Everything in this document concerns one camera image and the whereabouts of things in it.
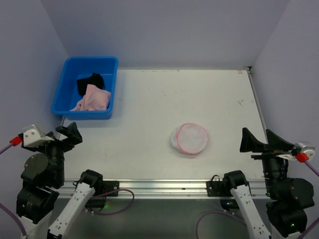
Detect pink bra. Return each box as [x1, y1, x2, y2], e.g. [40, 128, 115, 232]
[71, 84, 111, 111]

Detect white mesh laundry bag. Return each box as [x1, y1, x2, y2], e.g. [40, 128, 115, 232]
[170, 123, 209, 155]

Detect black bra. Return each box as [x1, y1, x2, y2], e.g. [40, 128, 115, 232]
[77, 73, 105, 96]

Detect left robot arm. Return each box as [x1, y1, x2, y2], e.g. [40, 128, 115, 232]
[16, 122, 103, 239]

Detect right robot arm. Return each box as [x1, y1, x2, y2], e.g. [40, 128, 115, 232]
[222, 127, 316, 239]

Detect blue plastic bin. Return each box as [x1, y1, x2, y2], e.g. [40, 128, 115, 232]
[51, 56, 118, 120]

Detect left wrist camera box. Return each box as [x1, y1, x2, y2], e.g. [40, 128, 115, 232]
[22, 123, 54, 148]

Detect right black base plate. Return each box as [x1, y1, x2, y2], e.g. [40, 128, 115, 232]
[206, 181, 228, 197]

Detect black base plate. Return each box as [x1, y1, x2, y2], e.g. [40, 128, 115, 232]
[206, 181, 228, 197]
[102, 181, 120, 193]

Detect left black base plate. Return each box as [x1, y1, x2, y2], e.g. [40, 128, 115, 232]
[102, 181, 120, 193]

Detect aluminium mounting rail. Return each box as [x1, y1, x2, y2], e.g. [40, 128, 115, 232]
[57, 179, 269, 199]

